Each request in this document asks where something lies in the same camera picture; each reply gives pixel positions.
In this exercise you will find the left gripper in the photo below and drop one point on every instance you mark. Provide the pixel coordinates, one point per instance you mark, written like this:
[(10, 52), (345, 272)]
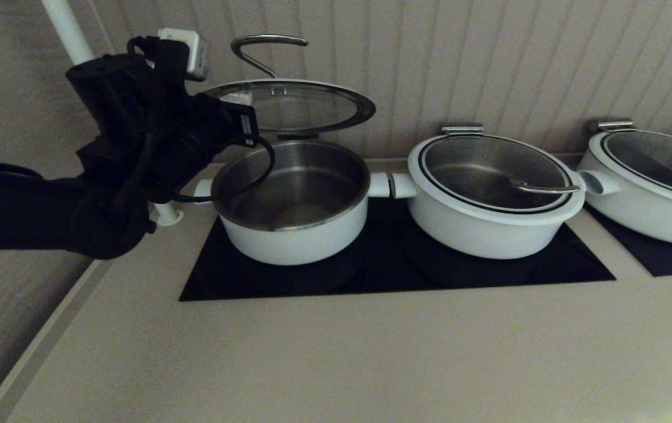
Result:
[(206, 132)]

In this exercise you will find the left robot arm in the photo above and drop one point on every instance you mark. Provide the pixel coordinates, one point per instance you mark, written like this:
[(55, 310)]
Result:
[(18, 205)]

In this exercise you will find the white pot with steel inside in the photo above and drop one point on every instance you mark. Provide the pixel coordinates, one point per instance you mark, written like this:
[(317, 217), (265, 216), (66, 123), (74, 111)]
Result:
[(294, 235), (647, 217), (488, 229)]

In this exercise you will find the white pole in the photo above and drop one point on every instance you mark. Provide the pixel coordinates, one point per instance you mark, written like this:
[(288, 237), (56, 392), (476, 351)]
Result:
[(68, 29)]

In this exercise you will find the black glass cooktop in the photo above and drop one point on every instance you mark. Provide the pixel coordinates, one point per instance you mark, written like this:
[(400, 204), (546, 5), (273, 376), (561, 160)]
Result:
[(394, 276), (665, 258)]

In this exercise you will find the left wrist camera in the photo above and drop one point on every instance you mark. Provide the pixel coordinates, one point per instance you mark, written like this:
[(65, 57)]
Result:
[(186, 51)]

